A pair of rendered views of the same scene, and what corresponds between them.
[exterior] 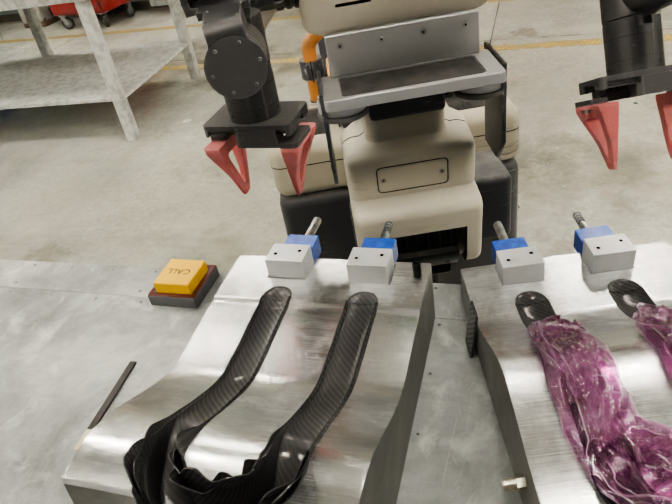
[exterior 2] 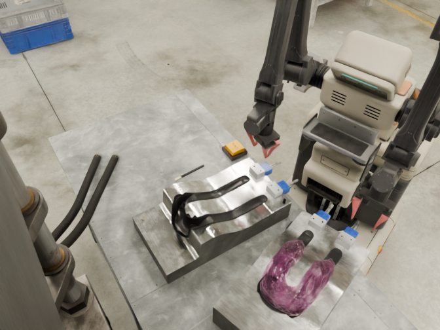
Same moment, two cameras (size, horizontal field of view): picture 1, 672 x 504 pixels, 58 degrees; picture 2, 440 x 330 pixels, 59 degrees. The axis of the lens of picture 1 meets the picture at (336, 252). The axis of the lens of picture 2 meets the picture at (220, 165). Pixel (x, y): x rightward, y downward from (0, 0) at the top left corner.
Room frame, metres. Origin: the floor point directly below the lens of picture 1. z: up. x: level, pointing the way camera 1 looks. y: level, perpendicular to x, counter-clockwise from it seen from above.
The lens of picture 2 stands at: (-0.27, -0.37, 1.98)
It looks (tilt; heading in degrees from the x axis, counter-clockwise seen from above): 47 degrees down; 34
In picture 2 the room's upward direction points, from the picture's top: 2 degrees clockwise
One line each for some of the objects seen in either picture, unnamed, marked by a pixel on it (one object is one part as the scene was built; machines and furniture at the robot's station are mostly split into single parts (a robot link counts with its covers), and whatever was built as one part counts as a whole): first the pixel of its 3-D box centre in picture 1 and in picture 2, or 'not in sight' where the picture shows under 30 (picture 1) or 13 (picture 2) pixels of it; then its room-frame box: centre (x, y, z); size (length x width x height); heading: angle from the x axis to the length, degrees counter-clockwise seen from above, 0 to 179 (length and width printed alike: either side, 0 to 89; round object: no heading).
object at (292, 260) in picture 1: (303, 247); (266, 168); (0.67, 0.04, 0.89); 0.13 x 0.05 x 0.05; 158
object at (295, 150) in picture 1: (282, 156); (266, 145); (0.63, 0.04, 1.05); 0.07 x 0.07 x 0.09; 68
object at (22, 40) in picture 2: not in sight; (33, 27); (1.59, 3.09, 0.11); 0.61 x 0.41 x 0.22; 158
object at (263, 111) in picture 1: (251, 97); (264, 126); (0.63, 0.06, 1.12); 0.10 x 0.07 x 0.07; 68
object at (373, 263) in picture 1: (379, 250); (283, 186); (0.63, -0.06, 0.89); 0.13 x 0.05 x 0.05; 158
